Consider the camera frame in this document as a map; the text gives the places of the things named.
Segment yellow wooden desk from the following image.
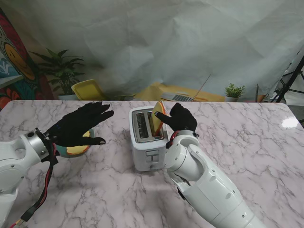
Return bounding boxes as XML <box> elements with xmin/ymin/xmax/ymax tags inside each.
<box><xmin>136</xmin><ymin>82</ymin><xmax>225</xmax><ymax>102</ymax></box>

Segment white two-slot toaster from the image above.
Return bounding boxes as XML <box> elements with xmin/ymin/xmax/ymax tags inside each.
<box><xmin>129</xmin><ymin>106</ymin><xmax>170</xmax><ymax>173</ymax></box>

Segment open silver laptop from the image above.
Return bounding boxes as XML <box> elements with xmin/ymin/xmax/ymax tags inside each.
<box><xmin>161</xmin><ymin>73</ymin><xmax>212</xmax><ymax>102</ymax></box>

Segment large green potted plant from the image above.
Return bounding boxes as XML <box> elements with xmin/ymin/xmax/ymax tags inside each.
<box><xmin>30</xmin><ymin>48</ymin><xmax>86</xmax><ymax>100</ymax></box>

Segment teal round plate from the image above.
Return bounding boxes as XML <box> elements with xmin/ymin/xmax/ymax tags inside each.
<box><xmin>56</xmin><ymin>128</ymin><xmax>95</xmax><ymax>158</ymax></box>

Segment black tripod stand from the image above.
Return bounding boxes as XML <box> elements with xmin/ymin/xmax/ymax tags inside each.
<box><xmin>276</xmin><ymin>51</ymin><xmax>304</xmax><ymax>103</ymax></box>

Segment colourful smiley mural banner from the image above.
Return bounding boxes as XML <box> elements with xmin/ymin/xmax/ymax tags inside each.
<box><xmin>0</xmin><ymin>7</ymin><xmax>54</xmax><ymax>111</ymax></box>

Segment white crumpled backdrop sheet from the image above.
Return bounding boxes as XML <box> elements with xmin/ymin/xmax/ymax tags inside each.
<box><xmin>0</xmin><ymin>0</ymin><xmax>304</xmax><ymax>100</ymax></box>

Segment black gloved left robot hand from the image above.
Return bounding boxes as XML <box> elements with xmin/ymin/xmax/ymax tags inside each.
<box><xmin>45</xmin><ymin>101</ymin><xmax>114</xmax><ymax>148</ymax></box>

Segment left arm red black cables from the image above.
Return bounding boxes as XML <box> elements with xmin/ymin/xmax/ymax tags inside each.
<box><xmin>11</xmin><ymin>142</ymin><xmax>60</xmax><ymax>226</ymax></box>

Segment toy toast slice orange crust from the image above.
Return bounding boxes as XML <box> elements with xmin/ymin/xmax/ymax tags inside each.
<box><xmin>66</xmin><ymin>130</ymin><xmax>91</xmax><ymax>155</ymax></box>
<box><xmin>149</xmin><ymin>101</ymin><xmax>167</xmax><ymax>137</ymax></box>

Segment small green potted plant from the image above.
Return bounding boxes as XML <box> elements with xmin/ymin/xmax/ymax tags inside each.
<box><xmin>224</xmin><ymin>83</ymin><xmax>245</xmax><ymax>103</ymax></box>

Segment yellow plastic chair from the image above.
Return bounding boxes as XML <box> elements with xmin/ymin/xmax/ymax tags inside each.
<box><xmin>71</xmin><ymin>79</ymin><xmax>106</xmax><ymax>100</ymax></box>

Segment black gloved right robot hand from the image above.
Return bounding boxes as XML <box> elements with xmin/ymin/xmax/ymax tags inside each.
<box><xmin>155</xmin><ymin>102</ymin><xmax>198</xmax><ymax>133</ymax></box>

